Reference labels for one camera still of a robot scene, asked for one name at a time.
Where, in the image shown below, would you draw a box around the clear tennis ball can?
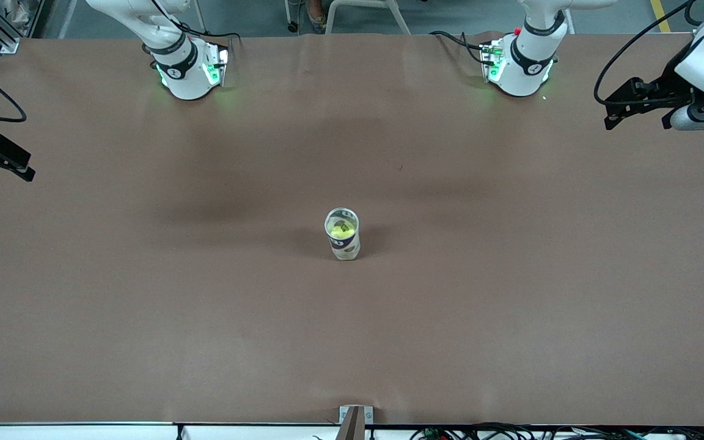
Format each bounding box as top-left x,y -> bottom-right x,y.
324,207 -> 362,262

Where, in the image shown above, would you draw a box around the brown wooden strip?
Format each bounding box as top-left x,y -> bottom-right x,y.
335,406 -> 366,440

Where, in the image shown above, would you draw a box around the black cable with metal plug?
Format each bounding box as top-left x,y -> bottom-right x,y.
593,0 -> 698,108

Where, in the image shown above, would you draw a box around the black left base cable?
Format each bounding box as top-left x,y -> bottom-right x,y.
430,29 -> 493,65

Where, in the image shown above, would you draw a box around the black base cable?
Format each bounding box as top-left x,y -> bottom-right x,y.
430,29 -> 493,65
147,0 -> 241,50

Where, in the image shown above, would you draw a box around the black right base cable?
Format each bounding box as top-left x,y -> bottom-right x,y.
147,0 -> 241,50

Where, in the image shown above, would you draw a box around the white metal stool frame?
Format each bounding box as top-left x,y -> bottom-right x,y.
324,0 -> 412,35

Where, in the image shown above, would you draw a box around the white table edge rail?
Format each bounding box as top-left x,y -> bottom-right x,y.
0,423 -> 704,440

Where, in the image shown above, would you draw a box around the tangled black cable bundle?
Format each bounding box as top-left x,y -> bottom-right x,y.
409,422 -> 704,440

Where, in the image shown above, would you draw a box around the grey metal bracket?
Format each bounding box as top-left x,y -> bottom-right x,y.
339,405 -> 375,440

